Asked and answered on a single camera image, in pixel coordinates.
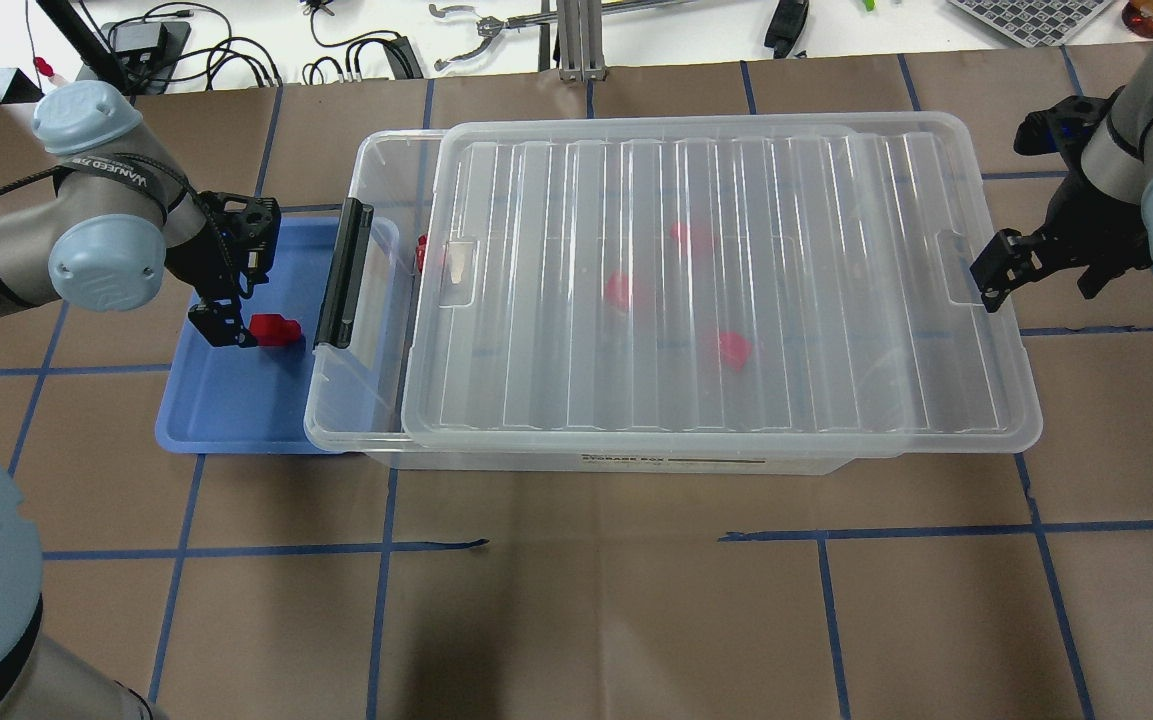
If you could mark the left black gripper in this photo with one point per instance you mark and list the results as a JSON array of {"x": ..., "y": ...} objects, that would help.
[{"x": 198, "y": 261}]

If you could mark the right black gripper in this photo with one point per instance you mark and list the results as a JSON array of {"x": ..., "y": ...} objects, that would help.
[{"x": 1073, "y": 219}]

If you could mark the clear plastic box lid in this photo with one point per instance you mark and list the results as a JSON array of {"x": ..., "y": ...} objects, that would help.
[{"x": 843, "y": 246}]

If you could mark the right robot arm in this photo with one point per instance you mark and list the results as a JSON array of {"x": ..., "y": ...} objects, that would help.
[{"x": 1120, "y": 157}]

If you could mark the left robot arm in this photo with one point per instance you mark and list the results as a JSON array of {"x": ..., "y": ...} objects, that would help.
[{"x": 124, "y": 216}]

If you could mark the clear plastic storage box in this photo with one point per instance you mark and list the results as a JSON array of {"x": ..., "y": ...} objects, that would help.
[{"x": 354, "y": 396}]

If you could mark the blue plastic tray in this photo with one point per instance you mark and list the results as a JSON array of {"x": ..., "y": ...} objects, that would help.
[{"x": 252, "y": 400}]

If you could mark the checkered calibration board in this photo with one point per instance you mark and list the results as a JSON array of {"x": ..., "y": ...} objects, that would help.
[{"x": 1033, "y": 23}]

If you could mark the black power adapter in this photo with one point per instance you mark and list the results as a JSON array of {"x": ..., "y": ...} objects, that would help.
[{"x": 402, "y": 58}]

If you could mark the black tool on bench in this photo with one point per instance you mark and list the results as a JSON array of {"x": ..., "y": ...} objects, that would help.
[{"x": 786, "y": 26}]

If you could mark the black box latch handle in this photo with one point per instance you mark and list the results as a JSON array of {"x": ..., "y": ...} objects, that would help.
[{"x": 339, "y": 307}]

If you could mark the aluminium frame post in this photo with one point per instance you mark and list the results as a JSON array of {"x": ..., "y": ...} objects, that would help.
[{"x": 580, "y": 41}]

